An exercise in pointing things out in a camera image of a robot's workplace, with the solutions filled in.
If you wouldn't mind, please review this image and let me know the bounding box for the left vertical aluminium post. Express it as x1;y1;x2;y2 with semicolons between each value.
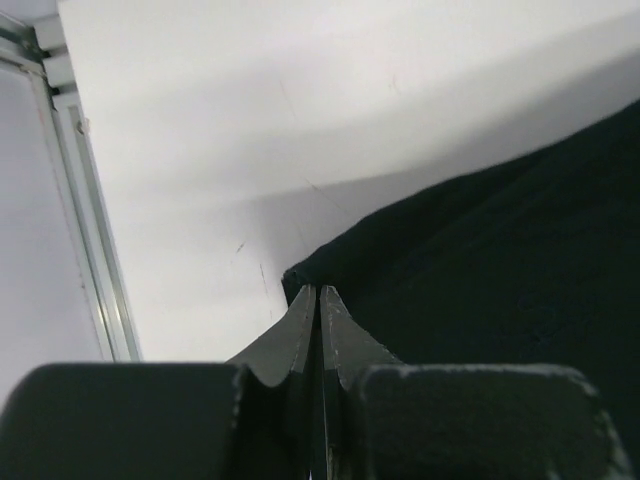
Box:
1;13;142;362

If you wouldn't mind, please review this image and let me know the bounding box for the black t shirt blue logo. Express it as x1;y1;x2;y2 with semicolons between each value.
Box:
282;104;639;462

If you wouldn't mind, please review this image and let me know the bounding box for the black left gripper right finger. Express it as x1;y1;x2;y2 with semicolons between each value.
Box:
318;286;633;479

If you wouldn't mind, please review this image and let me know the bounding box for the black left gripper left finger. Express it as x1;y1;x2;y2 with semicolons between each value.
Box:
1;286;316;479

